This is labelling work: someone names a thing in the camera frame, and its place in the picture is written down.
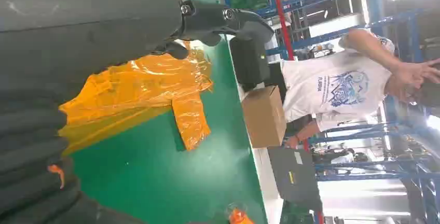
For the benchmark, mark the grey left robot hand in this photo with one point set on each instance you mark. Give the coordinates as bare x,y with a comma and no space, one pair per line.
86,26

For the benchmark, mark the person's right hand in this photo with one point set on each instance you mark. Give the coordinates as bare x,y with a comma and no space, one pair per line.
412,76

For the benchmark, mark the person's left hand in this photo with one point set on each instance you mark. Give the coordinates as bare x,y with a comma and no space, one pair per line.
292,142

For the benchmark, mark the orange plastic bottle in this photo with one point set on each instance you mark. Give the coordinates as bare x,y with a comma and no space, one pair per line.
239,217

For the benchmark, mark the grey box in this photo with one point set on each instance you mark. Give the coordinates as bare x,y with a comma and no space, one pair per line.
294,177

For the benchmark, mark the brown cardboard box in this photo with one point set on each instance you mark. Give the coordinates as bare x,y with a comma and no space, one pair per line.
263,117

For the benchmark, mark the white table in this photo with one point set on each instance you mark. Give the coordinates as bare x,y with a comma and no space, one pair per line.
265,172

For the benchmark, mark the person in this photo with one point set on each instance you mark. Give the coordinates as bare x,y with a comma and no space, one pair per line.
337,88

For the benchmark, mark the blue metal rack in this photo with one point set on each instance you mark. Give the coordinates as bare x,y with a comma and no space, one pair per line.
361,176

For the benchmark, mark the yellow plastic sheet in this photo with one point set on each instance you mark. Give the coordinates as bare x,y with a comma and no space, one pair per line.
144,85

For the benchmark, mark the black zip case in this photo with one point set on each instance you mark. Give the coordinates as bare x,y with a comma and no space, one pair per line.
249,61

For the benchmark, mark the red pole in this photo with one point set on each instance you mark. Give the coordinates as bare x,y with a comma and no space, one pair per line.
282,19

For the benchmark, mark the green table mat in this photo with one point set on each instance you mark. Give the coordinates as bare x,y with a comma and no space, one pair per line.
154,174

